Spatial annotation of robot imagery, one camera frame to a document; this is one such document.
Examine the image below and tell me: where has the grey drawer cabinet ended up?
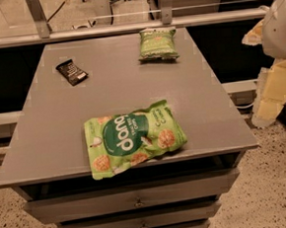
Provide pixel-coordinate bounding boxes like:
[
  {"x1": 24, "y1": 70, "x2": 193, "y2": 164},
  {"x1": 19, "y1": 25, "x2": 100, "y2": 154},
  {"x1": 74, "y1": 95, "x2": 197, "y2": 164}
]
[{"x1": 0, "y1": 29, "x2": 257, "y2": 228}]

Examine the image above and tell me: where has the small green snack bag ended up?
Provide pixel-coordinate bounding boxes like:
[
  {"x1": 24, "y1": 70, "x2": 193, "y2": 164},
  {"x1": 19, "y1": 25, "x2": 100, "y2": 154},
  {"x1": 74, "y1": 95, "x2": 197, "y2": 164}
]
[{"x1": 139, "y1": 27, "x2": 179, "y2": 61}]

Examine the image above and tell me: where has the white cable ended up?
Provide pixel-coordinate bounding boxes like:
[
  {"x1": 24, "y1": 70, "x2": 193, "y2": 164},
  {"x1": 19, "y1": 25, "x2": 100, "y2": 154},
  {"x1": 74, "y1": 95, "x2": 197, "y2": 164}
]
[{"x1": 234, "y1": 102, "x2": 256, "y2": 111}]

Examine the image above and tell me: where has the top grey drawer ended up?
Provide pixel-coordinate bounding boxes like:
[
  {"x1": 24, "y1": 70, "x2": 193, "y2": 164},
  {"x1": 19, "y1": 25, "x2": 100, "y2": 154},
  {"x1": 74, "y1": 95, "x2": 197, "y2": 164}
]
[{"x1": 24, "y1": 168, "x2": 240, "y2": 224}]

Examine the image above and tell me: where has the black rxbar chocolate bar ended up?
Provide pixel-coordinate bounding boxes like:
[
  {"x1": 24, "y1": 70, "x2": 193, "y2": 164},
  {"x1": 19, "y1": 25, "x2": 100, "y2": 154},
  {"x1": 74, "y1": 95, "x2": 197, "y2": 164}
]
[{"x1": 56, "y1": 59, "x2": 89, "y2": 86}]

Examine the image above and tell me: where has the green dang rice chips bag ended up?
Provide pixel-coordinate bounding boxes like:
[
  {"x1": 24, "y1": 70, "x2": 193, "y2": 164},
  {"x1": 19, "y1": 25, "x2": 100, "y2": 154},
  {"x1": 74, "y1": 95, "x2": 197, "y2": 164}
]
[{"x1": 84, "y1": 101, "x2": 187, "y2": 180}]

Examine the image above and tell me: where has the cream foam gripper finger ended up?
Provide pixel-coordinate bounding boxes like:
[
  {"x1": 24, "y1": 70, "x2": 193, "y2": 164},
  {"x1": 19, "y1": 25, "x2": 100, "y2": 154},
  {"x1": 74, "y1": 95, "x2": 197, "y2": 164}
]
[
  {"x1": 251, "y1": 58, "x2": 286, "y2": 128},
  {"x1": 242, "y1": 21, "x2": 263, "y2": 46}
]

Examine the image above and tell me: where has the metal railing frame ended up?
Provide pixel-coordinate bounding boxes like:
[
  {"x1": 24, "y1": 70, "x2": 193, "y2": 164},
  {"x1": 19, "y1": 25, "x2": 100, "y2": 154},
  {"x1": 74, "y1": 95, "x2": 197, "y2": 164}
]
[{"x1": 0, "y1": 0, "x2": 272, "y2": 48}]

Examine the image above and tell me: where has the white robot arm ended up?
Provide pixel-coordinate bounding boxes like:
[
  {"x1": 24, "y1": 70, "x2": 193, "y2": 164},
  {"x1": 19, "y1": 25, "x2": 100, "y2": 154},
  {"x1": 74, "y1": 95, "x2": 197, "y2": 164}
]
[{"x1": 242, "y1": 0, "x2": 286, "y2": 128}]

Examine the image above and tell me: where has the middle grey drawer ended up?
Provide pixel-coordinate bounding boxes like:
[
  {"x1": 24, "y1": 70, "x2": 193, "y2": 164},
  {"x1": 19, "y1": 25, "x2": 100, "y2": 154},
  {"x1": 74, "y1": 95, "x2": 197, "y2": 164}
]
[{"x1": 58, "y1": 201, "x2": 221, "y2": 228}]

